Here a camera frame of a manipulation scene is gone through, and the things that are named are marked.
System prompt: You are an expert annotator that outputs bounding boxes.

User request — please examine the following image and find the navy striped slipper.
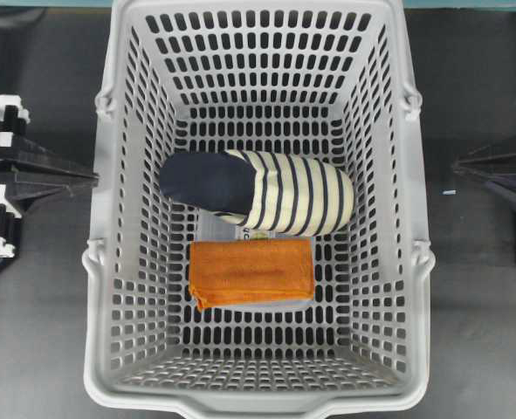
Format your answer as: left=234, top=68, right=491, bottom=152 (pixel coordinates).
left=159, top=149, right=354, bottom=237

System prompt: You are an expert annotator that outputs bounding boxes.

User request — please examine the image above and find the clear plastic package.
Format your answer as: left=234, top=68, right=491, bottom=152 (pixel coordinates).
left=196, top=209, right=314, bottom=313

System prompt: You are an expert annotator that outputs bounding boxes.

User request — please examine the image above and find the grey plastic shopping basket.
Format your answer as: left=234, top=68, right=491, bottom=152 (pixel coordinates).
left=82, top=1, right=435, bottom=418

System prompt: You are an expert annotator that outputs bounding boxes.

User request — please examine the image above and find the orange folded cloth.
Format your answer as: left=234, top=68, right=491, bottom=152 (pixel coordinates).
left=189, top=238, right=315, bottom=312

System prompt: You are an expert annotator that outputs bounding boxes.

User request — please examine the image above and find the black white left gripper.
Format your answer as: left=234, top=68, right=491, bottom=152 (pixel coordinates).
left=0, top=94, right=99, bottom=258

